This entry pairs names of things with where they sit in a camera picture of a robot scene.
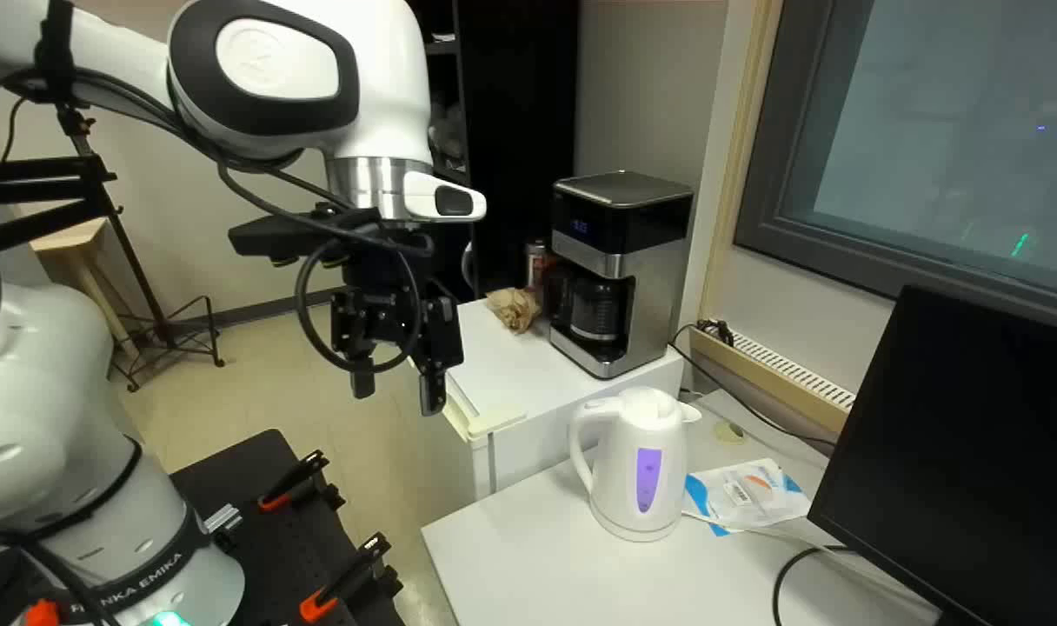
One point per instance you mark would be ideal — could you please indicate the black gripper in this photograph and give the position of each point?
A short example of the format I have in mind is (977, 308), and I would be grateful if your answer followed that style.
(382, 304)

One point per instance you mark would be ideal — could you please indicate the white electric kettle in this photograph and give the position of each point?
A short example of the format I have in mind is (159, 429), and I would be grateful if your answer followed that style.
(637, 471)

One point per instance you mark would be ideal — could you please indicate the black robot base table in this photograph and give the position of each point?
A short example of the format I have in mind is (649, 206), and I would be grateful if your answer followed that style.
(280, 544)

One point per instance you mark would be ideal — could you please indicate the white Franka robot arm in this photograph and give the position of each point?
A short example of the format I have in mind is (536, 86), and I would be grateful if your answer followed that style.
(44, 395)

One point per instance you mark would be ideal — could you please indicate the white mini fridge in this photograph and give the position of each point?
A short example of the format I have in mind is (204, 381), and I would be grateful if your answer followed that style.
(531, 370)

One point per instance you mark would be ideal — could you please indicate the brown crumpled paper bag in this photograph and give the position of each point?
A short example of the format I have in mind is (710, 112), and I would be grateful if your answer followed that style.
(513, 308)

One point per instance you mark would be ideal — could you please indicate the orange black clamp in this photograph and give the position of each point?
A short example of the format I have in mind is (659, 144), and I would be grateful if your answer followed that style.
(41, 615)
(295, 482)
(346, 580)

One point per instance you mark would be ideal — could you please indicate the black silver coffee maker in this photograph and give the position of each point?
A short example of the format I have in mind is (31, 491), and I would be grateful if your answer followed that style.
(618, 273)

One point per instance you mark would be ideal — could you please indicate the black tall cabinet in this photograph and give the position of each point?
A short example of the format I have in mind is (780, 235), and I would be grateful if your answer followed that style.
(517, 127)

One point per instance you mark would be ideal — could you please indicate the black tripod stand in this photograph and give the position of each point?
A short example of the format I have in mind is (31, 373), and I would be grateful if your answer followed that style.
(114, 220)

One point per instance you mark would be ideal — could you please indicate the white blue plastic packet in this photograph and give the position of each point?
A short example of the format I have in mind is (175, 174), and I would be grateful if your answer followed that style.
(744, 491)

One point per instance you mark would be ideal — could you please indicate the beige baseboard heater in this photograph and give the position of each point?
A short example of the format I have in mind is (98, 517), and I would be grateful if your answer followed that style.
(784, 388)

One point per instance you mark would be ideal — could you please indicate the black computer monitor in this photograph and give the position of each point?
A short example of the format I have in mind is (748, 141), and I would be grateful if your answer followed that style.
(968, 463)

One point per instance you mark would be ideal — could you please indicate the grey framed window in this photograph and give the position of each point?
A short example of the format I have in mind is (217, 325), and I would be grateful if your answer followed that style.
(947, 127)

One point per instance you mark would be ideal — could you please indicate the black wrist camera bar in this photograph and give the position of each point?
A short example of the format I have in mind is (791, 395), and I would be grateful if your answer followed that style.
(283, 235)

